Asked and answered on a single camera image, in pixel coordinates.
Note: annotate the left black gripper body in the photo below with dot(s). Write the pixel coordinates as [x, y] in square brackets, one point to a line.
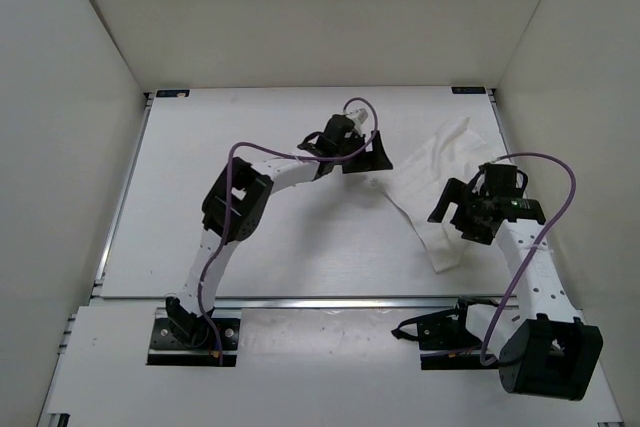
[354, 140]

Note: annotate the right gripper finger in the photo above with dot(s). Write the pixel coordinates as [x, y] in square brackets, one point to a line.
[452, 193]
[474, 232]

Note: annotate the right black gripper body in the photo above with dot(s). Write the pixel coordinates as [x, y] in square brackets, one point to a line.
[473, 212]

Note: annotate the white skirt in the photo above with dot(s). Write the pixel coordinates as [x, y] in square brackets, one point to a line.
[416, 184]

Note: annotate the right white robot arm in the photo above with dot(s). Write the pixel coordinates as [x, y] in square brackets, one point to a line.
[534, 337]

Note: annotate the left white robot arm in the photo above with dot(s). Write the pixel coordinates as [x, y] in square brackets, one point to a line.
[234, 206]

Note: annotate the right blue corner label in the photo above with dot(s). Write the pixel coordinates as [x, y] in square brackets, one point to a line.
[468, 90]

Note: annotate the blue corner label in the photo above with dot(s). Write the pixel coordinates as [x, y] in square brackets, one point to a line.
[172, 93]
[468, 90]

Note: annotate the left blue corner label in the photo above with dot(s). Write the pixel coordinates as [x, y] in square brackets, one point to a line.
[172, 93]

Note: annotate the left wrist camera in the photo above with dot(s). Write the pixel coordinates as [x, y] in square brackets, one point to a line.
[357, 116]

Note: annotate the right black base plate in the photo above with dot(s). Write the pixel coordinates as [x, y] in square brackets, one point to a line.
[443, 340]

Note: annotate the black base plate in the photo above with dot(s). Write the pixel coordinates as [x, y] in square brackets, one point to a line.
[168, 347]
[443, 340]

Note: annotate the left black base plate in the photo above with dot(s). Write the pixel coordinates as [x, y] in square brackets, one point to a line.
[168, 347]

